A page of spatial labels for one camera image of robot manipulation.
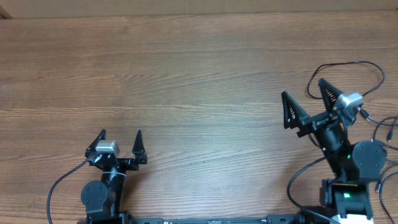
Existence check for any camera cable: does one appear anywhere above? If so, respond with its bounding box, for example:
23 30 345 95
286 155 340 224
46 159 90 224

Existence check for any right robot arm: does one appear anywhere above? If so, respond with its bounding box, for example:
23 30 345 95
279 79 387 223

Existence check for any black cable bundle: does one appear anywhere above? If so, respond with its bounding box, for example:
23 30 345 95
374 160 398 224

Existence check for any black usb cable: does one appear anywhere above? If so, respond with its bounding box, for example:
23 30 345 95
307 60 386 100

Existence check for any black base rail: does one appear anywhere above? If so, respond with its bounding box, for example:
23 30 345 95
77 213 336 224

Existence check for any left camera cable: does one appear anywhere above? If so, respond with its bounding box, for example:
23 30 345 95
46 159 90 224

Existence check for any right camera cable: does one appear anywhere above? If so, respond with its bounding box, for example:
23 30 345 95
286 155 340 224

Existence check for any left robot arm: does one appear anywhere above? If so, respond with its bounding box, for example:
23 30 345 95
81 129 147 223

